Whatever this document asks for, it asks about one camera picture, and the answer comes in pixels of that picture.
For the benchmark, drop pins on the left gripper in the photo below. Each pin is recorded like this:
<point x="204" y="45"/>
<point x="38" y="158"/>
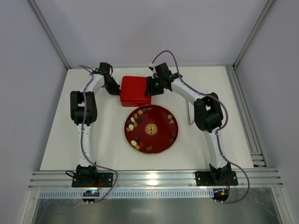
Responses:
<point x="111" y="84"/>

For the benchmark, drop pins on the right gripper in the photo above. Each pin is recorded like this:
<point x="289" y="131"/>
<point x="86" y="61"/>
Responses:
<point x="152" y="86"/>

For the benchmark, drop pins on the red box lid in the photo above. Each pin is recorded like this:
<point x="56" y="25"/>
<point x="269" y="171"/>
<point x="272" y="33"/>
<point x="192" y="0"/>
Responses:
<point x="133" y="87"/>

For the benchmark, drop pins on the metal tongs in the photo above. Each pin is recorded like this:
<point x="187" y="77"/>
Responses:
<point x="190" y="122"/>

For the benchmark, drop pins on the red chocolate box with tray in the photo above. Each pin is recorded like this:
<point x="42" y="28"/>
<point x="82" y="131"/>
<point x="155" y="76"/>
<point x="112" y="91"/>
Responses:
<point x="134" y="102"/>

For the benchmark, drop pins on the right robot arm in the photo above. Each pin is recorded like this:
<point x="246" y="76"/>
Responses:
<point x="208" y="118"/>

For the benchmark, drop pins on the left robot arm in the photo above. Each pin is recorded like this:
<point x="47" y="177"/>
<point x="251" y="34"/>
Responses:
<point x="84" y="114"/>

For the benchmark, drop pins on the white dome chocolate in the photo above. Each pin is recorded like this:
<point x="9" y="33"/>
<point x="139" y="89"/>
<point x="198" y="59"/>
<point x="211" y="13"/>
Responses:
<point x="131" y="126"/>

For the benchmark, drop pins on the white round swirl chocolate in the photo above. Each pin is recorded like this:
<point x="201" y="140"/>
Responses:
<point x="133" y="142"/>

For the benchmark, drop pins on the round dark red plate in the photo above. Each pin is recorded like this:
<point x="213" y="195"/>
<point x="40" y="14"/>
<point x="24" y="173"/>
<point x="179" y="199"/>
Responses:
<point x="155" y="129"/>

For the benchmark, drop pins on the right camera mount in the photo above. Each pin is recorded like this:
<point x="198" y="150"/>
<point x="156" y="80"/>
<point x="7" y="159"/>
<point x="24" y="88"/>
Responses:
<point x="152" y="67"/>

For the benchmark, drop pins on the aluminium rail with cable duct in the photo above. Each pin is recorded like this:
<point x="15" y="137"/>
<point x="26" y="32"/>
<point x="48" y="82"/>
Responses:
<point x="150" y="184"/>

